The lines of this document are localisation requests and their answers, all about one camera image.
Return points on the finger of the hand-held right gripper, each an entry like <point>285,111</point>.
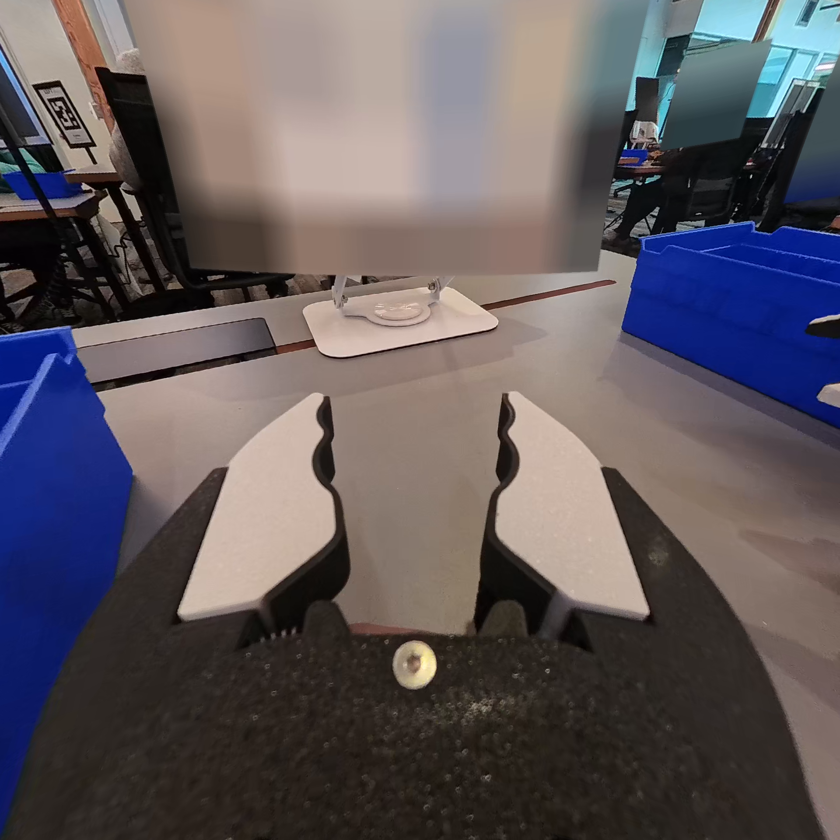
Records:
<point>831,394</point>
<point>827,326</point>

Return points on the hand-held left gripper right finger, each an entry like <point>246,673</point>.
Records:
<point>567,519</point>

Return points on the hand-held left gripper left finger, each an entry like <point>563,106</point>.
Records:
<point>263,519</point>

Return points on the blue plastic bin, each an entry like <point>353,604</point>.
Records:
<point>722,309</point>

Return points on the blue bin with black divider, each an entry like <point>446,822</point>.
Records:
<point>53,525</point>

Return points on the black mesh office chair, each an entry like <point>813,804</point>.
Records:
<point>729,184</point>

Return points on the black flat pad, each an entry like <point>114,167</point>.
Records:
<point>171,351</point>

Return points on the wooden background desk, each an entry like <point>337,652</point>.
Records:
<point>53,208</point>

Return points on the blue desk tray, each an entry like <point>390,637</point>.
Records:
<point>40,185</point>

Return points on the printed tag sign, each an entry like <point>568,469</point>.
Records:
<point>66,116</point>

